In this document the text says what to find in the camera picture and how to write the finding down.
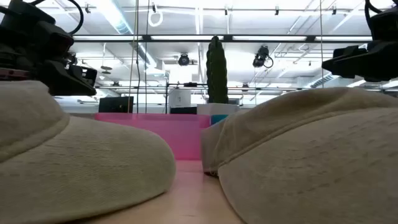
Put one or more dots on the beige fabric cap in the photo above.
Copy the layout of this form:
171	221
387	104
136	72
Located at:
77	161
311	155

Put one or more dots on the small black ceiling camera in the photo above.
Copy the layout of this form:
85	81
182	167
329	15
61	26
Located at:
183	59

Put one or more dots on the white background box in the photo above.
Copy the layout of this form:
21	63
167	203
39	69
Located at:
180	98

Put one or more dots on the black background box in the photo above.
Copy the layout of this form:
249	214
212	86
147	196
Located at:
183	110

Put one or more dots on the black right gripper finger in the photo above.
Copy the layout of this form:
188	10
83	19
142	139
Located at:
351	52
348	68

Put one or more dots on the thin black horizontal rail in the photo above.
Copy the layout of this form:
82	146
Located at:
280	89

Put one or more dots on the pink translucent plastic bin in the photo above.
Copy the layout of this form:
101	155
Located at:
183	137

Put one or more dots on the blue translucent plastic bin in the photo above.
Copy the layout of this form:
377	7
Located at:
217	119

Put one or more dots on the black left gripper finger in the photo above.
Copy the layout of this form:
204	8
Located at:
68	82
88	76

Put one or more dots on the black overhead crossbar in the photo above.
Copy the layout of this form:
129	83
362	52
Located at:
227	38

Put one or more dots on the black background monitor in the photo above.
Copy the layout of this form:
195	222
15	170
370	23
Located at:
115	104

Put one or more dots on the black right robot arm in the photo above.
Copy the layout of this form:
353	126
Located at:
385	25

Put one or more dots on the green cactus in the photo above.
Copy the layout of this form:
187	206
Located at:
217	71

